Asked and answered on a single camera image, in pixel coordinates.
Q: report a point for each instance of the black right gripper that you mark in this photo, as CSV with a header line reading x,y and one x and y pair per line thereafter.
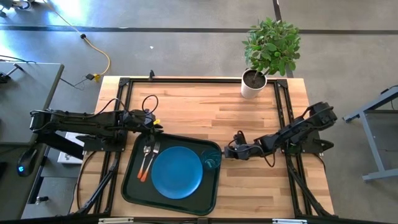
x,y
248,150

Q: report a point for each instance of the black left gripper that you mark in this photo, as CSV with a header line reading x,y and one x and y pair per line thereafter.
x,y
144,119

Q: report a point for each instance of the blue translucent cup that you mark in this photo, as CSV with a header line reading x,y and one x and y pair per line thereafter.
x,y
211,160

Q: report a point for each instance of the blue round plate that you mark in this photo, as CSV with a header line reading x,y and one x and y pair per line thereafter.
x,y
176,172

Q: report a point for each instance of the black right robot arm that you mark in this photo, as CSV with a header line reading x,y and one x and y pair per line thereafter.
x,y
298,127

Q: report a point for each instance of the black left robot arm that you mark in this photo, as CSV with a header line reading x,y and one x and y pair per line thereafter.
x,y
77,123

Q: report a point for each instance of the dark green plastic tray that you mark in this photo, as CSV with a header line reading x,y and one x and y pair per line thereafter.
x,y
140,193

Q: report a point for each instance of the black clamp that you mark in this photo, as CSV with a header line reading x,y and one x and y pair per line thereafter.
x,y
151,74

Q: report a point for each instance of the white plant pot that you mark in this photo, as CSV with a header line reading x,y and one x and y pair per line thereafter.
x,y
253,88

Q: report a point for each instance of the black power plug adapter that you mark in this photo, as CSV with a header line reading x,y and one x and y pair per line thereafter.
x,y
90,76

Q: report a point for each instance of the white box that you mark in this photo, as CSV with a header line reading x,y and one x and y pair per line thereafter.
x,y
66,155

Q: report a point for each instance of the green leafy plant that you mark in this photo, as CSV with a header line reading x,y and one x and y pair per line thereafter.
x,y
272,46

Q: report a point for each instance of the grey desk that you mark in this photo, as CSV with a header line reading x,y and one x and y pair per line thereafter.
x,y
25,102

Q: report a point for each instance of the black computer mouse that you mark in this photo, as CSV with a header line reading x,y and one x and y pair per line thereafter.
x,y
26,161

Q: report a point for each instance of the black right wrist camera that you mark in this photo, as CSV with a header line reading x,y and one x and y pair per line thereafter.
x,y
242,141

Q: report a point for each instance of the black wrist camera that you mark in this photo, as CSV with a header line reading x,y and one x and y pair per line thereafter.
x,y
242,141
131,115

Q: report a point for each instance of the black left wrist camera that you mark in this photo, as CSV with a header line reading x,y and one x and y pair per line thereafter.
x,y
131,115

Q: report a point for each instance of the black aluminium table frame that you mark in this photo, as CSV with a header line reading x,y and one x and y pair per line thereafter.
x,y
202,80

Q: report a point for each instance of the silver metal bracket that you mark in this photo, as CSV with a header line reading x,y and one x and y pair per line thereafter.
x,y
289,221
115,221

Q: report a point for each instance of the grey metal table leg frame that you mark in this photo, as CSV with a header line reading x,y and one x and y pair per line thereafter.
x,y
370,143

